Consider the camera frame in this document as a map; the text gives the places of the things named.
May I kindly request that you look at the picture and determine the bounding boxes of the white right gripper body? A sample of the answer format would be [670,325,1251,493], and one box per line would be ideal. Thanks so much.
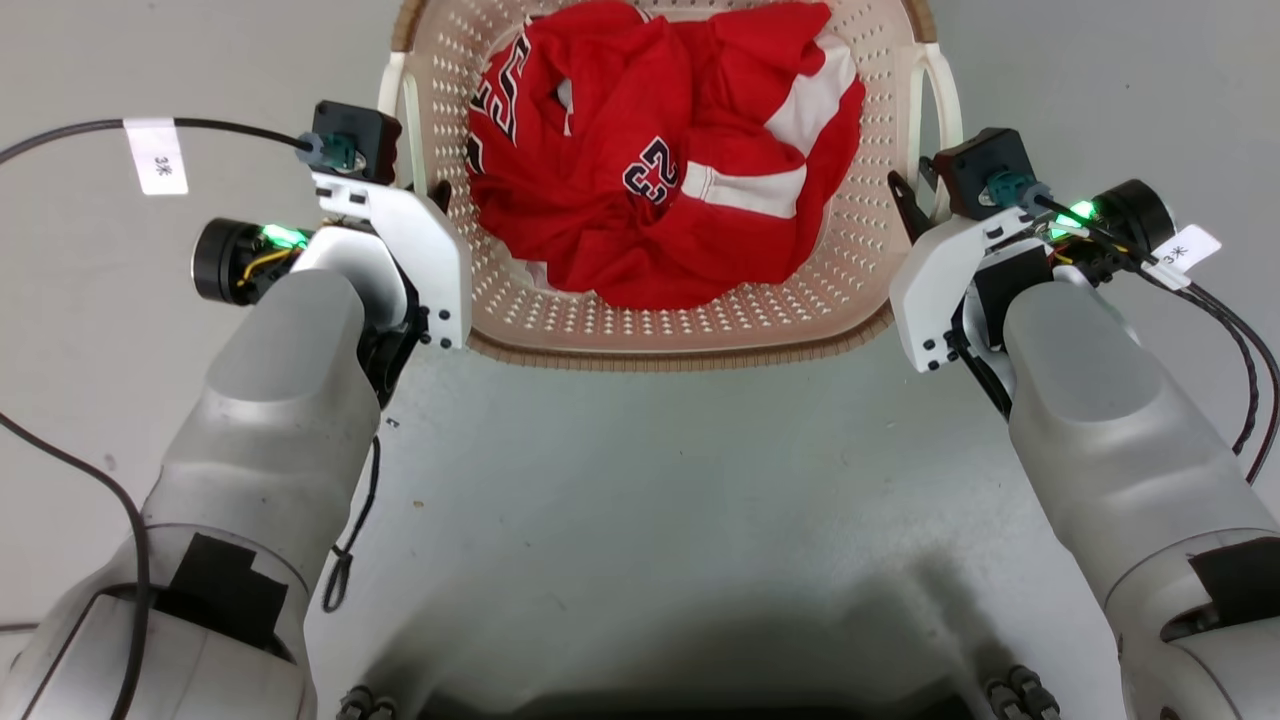
[888,207,1051,374]

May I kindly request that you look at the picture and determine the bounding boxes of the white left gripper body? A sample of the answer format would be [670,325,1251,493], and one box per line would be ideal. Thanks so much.
[309,170,474,351]

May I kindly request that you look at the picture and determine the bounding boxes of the beige perforated plastic laundry basket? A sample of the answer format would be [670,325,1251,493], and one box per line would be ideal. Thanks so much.
[378,0,964,374]

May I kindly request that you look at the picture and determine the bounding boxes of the red white sports jersey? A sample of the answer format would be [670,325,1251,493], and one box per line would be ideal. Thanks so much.
[465,0,868,312]

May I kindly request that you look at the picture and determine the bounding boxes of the white paper cable tag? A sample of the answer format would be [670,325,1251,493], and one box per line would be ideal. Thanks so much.
[1149,224,1224,278]
[123,117,190,197]

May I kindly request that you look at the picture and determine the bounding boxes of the thin black looped cable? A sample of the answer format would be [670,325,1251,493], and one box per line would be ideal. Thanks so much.
[321,434,383,614]

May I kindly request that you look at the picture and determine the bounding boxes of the black right camera cable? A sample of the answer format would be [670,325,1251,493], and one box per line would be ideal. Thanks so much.
[1030,193,1264,457]

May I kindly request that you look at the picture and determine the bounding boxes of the black camera cable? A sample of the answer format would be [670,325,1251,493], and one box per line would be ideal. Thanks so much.
[0,117,323,168]
[1030,193,1264,457]

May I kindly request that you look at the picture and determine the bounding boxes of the dark red right arm cable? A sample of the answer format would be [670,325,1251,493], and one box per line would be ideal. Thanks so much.
[1180,284,1280,487]

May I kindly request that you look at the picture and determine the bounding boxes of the black left camera cable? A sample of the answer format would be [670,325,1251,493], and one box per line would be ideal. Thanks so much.
[0,117,323,168]

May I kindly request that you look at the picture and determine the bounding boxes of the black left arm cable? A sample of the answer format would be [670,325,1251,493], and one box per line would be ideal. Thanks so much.
[0,410,153,720]

